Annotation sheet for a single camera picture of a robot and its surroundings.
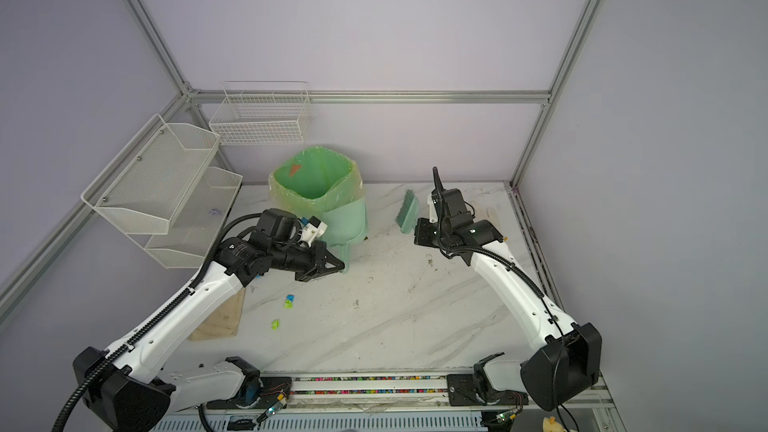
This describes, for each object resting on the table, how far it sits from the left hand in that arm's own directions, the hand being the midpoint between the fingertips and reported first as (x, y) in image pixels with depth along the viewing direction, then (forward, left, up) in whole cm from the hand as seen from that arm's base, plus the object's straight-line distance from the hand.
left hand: (341, 268), depth 70 cm
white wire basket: (+51, +31, +9) cm, 60 cm away
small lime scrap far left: (-5, +21, -24) cm, 32 cm away
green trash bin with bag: (+42, +13, -13) cm, 46 cm away
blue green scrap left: (+2, +19, -24) cm, 30 cm away
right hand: (+12, -18, -1) cm, 22 cm away
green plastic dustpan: (+12, 0, +1) cm, 12 cm away
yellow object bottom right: (-29, -48, -19) cm, 59 cm away
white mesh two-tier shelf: (+20, +49, +5) cm, 53 cm away
